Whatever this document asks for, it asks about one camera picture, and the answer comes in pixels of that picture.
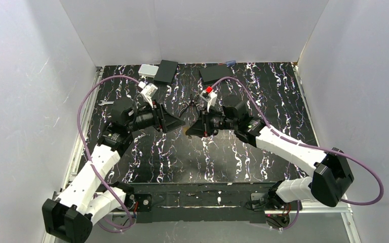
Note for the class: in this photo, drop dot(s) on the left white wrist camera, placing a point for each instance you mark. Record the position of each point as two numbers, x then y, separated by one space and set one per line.
147 92

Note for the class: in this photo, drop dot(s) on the blue transparent small item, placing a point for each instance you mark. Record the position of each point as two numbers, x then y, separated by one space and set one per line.
228 63

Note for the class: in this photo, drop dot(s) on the silver open-end wrench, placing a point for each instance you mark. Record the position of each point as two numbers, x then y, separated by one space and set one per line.
103 102

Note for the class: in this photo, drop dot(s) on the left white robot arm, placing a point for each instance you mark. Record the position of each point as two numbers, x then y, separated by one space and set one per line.
88 198

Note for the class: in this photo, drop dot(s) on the black box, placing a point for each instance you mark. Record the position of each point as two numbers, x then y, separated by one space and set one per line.
166 72
212 74

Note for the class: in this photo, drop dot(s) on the white rectangular box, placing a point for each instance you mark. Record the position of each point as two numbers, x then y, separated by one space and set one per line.
147 70

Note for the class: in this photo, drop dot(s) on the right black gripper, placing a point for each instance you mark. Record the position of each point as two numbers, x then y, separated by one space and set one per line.
206 123

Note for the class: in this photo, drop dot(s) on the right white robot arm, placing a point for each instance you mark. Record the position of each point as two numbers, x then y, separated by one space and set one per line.
328 173

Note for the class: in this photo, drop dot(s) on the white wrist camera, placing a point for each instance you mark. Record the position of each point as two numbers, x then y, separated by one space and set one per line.
147 92
209 96

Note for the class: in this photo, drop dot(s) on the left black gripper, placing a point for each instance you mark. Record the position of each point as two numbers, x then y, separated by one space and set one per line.
161 117

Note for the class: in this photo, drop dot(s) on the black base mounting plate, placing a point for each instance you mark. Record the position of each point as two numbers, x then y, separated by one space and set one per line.
213 202

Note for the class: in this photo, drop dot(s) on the black box right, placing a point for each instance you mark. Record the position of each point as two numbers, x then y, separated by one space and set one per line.
212 74

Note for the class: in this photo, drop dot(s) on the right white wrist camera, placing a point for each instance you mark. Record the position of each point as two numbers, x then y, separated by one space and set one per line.
209 96

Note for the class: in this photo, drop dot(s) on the black handled pliers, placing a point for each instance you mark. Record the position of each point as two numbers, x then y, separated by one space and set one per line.
192 101

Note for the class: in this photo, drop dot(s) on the black box left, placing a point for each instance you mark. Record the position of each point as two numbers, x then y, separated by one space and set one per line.
166 72

